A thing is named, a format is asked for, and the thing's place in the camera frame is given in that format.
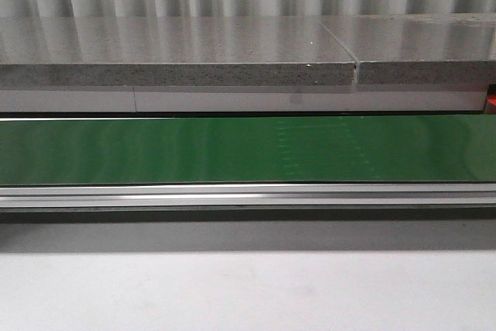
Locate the red plastic tray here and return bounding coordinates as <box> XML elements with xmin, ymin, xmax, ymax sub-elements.
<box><xmin>484</xmin><ymin>84</ymin><xmax>496</xmax><ymax>114</ymax></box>

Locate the grey stone slab right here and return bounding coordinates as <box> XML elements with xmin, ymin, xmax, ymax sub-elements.
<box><xmin>321</xmin><ymin>14</ymin><xmax>495</xmax><ymax>92</ymax></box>

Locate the grey stone slab left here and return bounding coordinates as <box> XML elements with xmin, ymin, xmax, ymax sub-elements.
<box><xmin>1</xmin><ymin>16</ymin><xmax>355</xmax><ymax>88</ymax></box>

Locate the green conveyor belt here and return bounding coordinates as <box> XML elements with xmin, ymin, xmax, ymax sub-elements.
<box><xmin>1</xmin><ymin>114</ymin><xmax>495</xmax><ymax>212</ymax></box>

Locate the grey stone slab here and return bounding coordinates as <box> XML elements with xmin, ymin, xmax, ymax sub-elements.
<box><xmin>321</xmin><ymin>14</ymin><xmax>495</xmax><ymax>92</ymax></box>
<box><xmin>1</xmin><ymin>16</ymin><xmax>355</xmax><ymax>88</ymax></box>

